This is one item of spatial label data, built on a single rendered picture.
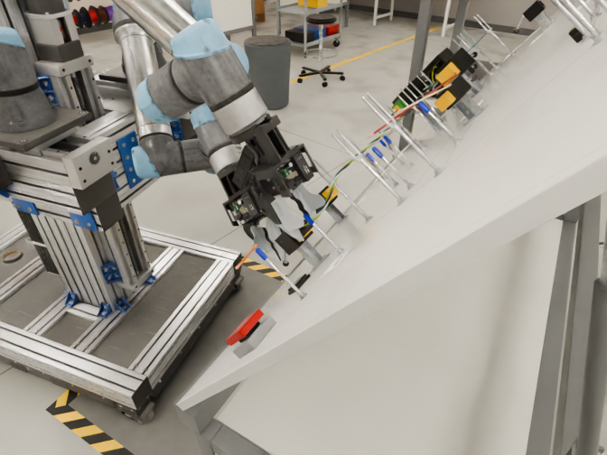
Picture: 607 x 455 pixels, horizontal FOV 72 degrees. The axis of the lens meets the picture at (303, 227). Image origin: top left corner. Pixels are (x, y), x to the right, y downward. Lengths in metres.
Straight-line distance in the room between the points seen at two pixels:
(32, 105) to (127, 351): 1.01
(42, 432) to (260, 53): 3.35
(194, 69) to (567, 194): 0.49
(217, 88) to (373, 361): 0.67
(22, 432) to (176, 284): 0.80
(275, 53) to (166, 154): 3.29
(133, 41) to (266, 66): 3.17
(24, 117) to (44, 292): 1.16
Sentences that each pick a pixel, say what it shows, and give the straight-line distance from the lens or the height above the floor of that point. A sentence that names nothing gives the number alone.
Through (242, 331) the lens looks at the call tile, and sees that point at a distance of 0.61.
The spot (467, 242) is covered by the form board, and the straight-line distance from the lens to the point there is 0.30.
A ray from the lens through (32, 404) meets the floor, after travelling 2.16.
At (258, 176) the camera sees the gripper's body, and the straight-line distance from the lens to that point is 0.66.
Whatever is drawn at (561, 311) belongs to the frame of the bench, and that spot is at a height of 0.80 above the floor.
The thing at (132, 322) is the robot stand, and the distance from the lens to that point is 1.97.
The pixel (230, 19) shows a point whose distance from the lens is 5.96.
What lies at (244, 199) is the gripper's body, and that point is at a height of 1.15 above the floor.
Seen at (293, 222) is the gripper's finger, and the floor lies 1.20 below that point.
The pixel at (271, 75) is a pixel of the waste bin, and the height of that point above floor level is 0.36.
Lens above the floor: 1.61
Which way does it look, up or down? 37 degrees down
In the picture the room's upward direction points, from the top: straight up
